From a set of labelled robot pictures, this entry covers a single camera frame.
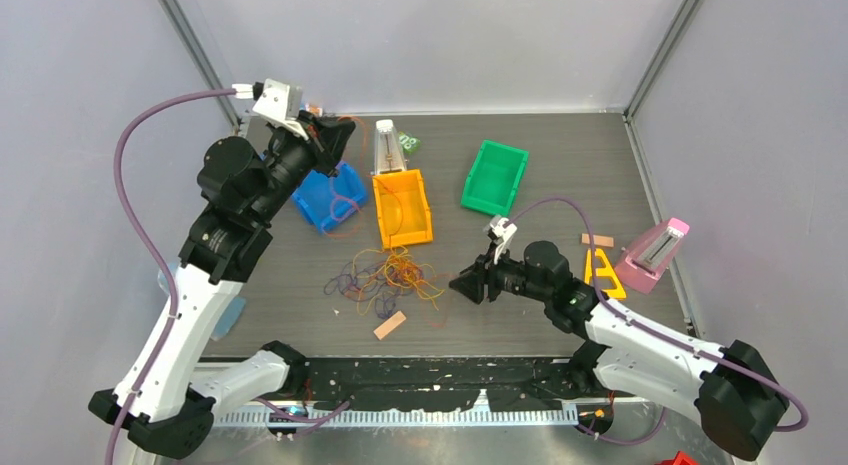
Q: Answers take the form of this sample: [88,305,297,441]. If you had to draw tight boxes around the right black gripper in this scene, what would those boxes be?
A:
[449,241,551,306]

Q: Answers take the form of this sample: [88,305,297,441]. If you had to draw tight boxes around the white metronome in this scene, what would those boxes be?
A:
[374,119,407,175]

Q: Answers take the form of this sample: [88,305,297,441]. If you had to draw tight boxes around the tan wooden block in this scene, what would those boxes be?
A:
[581,233,615,248]
[373,311,407,341]

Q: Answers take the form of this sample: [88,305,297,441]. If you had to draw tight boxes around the blue plastic bin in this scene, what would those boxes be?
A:
[291,161,368,235]

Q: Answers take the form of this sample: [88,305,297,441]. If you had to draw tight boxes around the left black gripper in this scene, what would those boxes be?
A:
[252,108,355,223]

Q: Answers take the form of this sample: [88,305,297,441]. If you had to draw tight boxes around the pink metronome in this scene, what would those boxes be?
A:
[614,218,690,294]

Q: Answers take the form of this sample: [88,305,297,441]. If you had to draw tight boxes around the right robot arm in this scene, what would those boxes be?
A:
[449,241,789,461]

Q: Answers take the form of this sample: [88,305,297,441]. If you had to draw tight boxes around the red orange cable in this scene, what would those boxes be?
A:
[324,116,405,251]

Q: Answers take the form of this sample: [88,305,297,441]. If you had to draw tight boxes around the orange purple cables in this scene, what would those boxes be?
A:
[323,245,455,329]

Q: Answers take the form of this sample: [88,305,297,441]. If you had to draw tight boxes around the yellow triangle block right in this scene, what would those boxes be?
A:
[584,248,627,300]

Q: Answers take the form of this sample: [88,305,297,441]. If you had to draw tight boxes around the green owl toy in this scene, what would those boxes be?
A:
[398,132,421,155]

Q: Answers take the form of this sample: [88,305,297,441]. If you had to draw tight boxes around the clear blue plastic bag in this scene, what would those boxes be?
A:
[157,262,247,342]

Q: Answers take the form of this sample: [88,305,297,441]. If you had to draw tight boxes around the green plastic bin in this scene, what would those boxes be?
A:
[460,140,529,216]

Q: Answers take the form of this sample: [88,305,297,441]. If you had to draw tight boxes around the tan wooden block right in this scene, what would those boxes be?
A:
[581,233,615,248]

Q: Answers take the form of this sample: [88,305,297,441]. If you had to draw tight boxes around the red object bottom edge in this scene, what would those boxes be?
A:
[655,451,698,465]

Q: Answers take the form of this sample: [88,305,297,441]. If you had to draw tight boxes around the orange plastic bin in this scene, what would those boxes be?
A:
[372,169,434,249]

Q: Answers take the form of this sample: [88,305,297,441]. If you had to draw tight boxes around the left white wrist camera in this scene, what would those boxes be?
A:
[232,79,307,138]

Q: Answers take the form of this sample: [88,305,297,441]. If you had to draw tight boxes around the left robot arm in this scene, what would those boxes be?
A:
[89,111,356,459]

